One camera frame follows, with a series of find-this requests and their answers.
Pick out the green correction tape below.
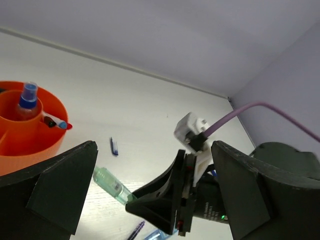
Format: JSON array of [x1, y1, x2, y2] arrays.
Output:
[[92, 166, 136, 206]]

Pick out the blue gel pen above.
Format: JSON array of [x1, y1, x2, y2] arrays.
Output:
[[211, 170, 217, 177]]

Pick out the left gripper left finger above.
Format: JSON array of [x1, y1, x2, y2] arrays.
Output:
[[0, 141, 98, 240]]

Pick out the blue capped white marker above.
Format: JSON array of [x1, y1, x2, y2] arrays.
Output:
[[55, 121, 68, 130]]

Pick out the orange round container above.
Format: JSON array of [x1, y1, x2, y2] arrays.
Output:
[[0, 81, 69, 175]]

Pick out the purple pen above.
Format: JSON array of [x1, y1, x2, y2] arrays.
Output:
[[126, 220, 146, 240]]

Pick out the blue pen cap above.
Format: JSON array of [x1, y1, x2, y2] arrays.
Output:
[[110, 137, 119, 157]]

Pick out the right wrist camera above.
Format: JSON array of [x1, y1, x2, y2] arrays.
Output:
[[174, 112, 213, 187]]

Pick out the blue item in container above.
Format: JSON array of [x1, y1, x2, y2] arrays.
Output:
[[16, 82, 38, 121]]

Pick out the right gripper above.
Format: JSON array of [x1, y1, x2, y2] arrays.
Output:
[[125, 149, 229, 237]]

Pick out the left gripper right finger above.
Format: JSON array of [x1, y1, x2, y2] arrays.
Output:
[[211, 140, 320, 240]]

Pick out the red capped white marker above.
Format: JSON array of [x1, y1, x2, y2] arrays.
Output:
[[42, 111, 73, 130]]

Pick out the black capped white marker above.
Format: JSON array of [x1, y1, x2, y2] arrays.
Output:
[[43, 116, 57, 128]]

